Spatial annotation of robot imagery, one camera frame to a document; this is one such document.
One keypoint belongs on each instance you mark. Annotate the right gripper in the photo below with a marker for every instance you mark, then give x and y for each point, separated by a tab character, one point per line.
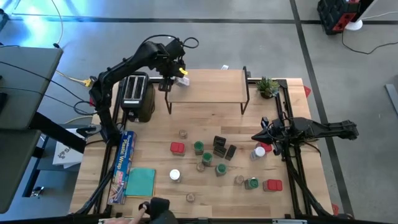
282	130

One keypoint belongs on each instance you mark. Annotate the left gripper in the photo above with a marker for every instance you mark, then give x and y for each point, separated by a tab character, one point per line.
172	67

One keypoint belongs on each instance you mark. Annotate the red-lid paprika tin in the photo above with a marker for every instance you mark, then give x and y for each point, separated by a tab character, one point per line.
177	148
266	147
273	185

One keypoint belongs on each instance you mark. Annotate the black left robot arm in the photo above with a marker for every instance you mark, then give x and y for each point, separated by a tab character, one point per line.
124	65

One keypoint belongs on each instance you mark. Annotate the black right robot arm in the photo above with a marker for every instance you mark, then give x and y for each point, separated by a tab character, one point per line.
326	129

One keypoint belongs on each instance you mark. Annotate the black two-slot toaster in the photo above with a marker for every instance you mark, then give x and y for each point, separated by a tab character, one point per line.
135	88

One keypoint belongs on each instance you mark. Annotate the small potted succulent plant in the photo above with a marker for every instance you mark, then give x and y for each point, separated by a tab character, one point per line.
267	87

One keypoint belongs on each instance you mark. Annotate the small white tag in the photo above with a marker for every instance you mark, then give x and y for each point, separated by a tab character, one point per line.
224	67

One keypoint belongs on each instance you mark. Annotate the yellow power plug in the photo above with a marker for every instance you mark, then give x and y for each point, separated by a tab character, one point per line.
87	82

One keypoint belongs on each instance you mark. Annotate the blue plastic wrap box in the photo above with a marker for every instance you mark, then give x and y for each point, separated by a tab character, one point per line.
122	165

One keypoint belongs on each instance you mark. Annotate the black diagonal desk beam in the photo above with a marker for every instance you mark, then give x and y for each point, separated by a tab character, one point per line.
59	132

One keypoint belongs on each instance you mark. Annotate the white printed paper box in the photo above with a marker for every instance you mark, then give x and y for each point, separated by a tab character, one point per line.
66	155

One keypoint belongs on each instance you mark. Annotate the grey metal bar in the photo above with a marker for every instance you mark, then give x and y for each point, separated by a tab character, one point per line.
392	96

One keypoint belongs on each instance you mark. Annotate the black red tool case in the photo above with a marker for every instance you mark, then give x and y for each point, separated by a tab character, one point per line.
335	14

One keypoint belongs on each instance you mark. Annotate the white stand base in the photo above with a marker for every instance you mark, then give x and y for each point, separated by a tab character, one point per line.
354	25

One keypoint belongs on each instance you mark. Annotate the grey desk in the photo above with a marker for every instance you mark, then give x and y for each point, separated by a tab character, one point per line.
25	93

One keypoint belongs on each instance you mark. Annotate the person's hand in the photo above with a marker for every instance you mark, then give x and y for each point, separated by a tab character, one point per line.
124	220

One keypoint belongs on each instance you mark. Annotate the small metal clip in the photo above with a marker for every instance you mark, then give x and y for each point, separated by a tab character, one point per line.
37	191

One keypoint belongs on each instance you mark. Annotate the wooden shelf black frame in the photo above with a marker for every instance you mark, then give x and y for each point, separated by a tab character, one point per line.
211	87

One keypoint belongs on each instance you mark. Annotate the red corner bracket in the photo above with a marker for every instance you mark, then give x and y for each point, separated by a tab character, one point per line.
307	91
335	209
92	101

